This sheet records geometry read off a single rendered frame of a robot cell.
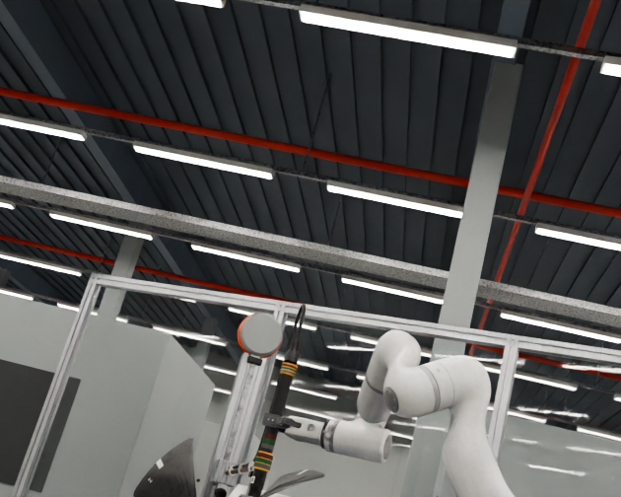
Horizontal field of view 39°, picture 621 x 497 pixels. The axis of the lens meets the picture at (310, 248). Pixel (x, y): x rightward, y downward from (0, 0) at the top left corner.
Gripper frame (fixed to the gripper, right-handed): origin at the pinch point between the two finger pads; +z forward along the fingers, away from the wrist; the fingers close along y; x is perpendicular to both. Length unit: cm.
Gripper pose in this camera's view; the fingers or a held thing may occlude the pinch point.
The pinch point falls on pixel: (274, 422)
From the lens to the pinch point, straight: 235.8
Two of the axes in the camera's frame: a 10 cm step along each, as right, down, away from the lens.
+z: -9.1, -1.1, 4.1
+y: 3.3, 4.0, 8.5
